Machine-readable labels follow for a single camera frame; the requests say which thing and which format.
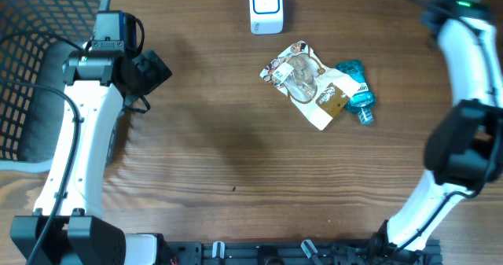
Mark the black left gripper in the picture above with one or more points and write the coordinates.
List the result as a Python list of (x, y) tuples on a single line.
[(154, 68)]

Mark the beige snack pouch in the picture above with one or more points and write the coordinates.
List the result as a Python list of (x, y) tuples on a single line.
[(316, 90)]

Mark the blue mouthwash bottle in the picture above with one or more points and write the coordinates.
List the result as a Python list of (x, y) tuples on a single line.
[(364, 99)]

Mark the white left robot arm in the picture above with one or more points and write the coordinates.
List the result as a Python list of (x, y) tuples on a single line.
[(66, 226)]

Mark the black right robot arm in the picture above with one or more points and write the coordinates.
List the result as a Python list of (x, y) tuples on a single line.
[(464, 152)]

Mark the white barcode scanner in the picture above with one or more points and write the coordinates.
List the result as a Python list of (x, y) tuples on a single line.
[(266, 16)]

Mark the grey plastic mesh basket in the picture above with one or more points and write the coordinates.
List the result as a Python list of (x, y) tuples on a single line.
[(36, 38)]

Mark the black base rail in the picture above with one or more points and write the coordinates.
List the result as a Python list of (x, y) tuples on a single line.
[(350, 252)]

